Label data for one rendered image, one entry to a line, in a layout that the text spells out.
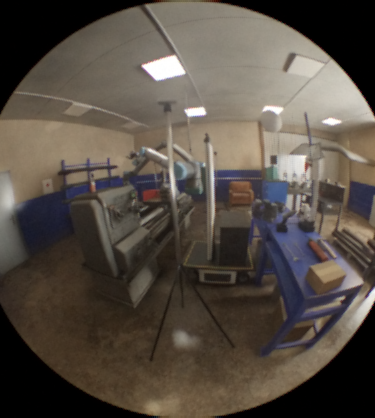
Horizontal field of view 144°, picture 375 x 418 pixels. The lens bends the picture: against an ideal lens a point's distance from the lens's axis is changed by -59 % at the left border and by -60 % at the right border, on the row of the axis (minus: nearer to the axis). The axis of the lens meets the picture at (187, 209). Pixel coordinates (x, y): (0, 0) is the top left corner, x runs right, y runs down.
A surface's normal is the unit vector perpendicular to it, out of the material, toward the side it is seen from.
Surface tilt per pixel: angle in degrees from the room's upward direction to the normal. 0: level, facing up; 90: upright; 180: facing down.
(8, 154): 90
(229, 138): 90
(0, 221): 90
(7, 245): 90
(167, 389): 0
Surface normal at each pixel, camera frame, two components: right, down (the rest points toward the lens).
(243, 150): -0.26, 0.28
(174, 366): -0.06, -0.96
